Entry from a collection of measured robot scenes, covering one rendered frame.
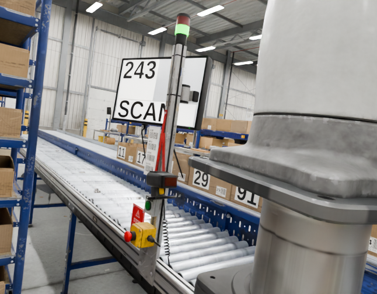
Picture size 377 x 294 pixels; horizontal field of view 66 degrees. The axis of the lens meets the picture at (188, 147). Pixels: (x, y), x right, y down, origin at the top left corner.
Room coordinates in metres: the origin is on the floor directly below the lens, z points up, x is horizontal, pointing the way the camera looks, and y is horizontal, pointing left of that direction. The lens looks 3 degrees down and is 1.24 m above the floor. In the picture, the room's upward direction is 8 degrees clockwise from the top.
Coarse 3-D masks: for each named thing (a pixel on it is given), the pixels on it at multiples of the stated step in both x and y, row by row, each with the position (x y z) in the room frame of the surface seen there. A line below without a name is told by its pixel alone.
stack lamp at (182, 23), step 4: (180, 16) 1.06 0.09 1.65; (184, 16) 1.06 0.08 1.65; (180, 20) 1.06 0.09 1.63; (184, 20) 1.06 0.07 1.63; (188, 20) 1.07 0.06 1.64; (176, 24) 1.07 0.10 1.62; (180, 24) 1.06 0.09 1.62; (184, 24) 1.06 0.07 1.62; (188, 24) 1.07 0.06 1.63; (176, 28) 1.07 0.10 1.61; (180, 28) 1.06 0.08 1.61; (184, 28) 1.06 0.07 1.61; (188, 28) 1.07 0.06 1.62; (176, 32) 1.06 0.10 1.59; (180, 32) 1.06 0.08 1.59; (184, 32) 1.06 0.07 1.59
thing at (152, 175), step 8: (152, 176) 0.98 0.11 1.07; (160, 176) 0.95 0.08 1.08; (168, 176) 0.95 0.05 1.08; (176, 176) 0.97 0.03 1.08; (152, 184) 0.98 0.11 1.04; (160, 184) 0.94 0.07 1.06; (168, 184) 0.94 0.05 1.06; (176, 184) 0.97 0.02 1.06; (152, 192) 1.00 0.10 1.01; (160, 192) 0.98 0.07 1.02
